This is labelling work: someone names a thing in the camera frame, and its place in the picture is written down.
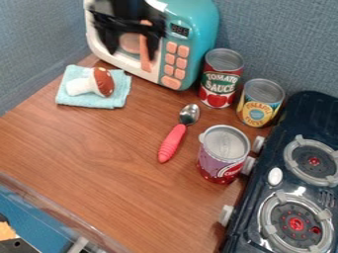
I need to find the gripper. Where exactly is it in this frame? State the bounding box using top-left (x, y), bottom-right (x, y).
top-left (88, 10), bottom-right (168, 62)

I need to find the light blue cloth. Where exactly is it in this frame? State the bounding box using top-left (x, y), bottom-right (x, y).
top-left (53, 64), bottom-right (133, 110)

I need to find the brown and white toy mushroom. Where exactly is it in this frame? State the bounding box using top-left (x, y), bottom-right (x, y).
top-left (64, 66), bottom-right (117, 99)

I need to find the teal toy microwave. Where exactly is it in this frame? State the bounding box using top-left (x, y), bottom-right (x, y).
top-left (81, 0), bottom-right (221, 92)

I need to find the red tomato can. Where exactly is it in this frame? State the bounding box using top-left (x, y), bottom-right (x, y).
top-left (197, 47), bottom-right (246, 110)

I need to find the yellow can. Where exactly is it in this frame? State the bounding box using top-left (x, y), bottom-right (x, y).
top-left (234, 78), bottom-right (287, 129)

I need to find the purple and red can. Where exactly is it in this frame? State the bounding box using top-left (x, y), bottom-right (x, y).
top-left (195, 124), bottom-right (253, 186)

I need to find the dark blue toy stove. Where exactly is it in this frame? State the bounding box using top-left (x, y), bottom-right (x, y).
top-left (217, 90), bottom-right (338, 253)

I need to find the red handled spoon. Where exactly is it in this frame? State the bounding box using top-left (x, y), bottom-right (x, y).
top-left (155, 103), bottom-right (203, 164)

